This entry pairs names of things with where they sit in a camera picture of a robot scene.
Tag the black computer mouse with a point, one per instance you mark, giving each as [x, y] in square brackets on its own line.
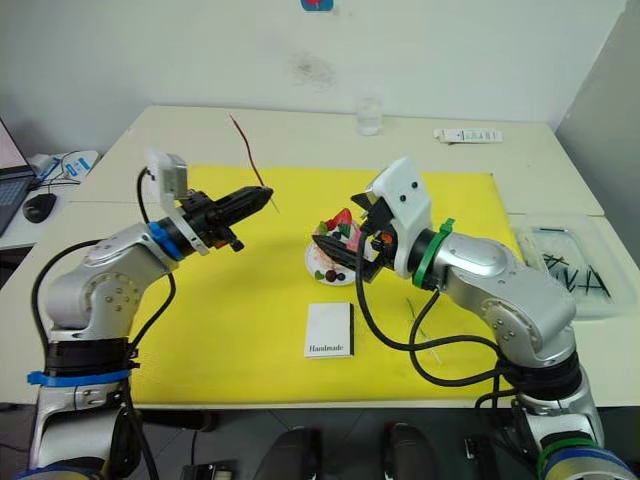
[40, 206]

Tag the pink layered strawberry cake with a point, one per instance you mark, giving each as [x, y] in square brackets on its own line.
[340, 225]

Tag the black matchstick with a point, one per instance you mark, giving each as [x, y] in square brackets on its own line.
[570, 280]
[552, 260]
[550, 230]
[596, 281]

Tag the thin red candle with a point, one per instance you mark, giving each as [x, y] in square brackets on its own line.
[248, 150]

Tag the black box with white label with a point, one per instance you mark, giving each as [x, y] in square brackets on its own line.
[210, 471]

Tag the white round plate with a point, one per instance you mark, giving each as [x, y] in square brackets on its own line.
[312, 267]

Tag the white candle package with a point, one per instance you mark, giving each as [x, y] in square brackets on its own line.
[467, 135]

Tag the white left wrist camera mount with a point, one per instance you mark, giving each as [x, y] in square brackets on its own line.
[160, 172]

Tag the thin green candle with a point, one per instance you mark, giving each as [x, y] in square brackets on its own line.
[414, 312]

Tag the white and blue packet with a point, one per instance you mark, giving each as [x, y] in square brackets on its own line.
[45, 167]
[80, 162]

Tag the white Handmade matchbox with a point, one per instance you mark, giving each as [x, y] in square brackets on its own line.
[325, 325]

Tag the blue wall sticker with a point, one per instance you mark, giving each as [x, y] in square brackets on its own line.
[317, 5]

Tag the clear glass of water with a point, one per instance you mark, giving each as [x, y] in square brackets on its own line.
[369, 122]

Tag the clear plastic tray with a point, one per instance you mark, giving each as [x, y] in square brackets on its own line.
[595, 302]

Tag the white side desk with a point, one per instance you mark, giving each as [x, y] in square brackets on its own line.
[15, 240]

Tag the dark laptop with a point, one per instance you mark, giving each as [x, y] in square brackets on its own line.
[12, 195]

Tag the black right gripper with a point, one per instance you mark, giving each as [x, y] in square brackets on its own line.
[380, 250]

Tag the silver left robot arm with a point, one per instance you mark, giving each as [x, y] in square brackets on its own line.
[100, 280]

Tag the yellow table mat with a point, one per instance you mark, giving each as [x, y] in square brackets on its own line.
[240, 325]

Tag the dark rounded shape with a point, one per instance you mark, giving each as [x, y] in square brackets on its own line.
[415, 452]

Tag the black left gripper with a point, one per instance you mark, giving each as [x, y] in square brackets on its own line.
[205, 215]

